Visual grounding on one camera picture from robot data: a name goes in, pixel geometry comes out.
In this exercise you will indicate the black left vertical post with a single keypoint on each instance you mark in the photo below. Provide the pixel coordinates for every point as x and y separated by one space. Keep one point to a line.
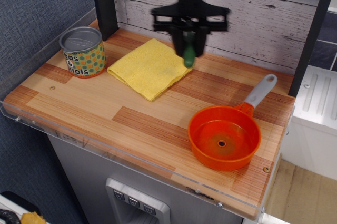
106 17

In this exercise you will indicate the black right vertical post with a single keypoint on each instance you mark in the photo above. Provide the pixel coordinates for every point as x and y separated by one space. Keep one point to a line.
313 33

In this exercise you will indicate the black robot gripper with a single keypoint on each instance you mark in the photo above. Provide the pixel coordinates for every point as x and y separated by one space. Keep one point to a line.
190 16

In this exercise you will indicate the black and yellow object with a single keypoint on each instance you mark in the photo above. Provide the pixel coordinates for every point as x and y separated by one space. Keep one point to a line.
15 209

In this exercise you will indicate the black vertical post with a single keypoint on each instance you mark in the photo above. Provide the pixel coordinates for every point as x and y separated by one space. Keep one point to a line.
313 33
106 17

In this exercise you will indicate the peas and carrots can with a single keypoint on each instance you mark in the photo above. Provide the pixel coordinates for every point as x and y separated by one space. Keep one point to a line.
83 50

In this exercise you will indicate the grey toy fridge cabinet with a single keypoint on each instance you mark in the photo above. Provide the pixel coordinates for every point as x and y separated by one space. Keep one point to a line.
111 190

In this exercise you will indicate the yellow folded cloth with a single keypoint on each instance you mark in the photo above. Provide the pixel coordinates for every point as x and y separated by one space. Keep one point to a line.
149 69

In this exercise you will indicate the clear acrylic table guard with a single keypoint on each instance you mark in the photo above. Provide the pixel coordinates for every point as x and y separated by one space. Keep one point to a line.
109 127

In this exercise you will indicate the orange pot with grey handle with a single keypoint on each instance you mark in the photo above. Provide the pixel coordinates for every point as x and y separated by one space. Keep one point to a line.
226 138

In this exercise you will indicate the white toy sink unit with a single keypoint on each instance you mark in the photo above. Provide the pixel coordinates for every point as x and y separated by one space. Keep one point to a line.
310 140

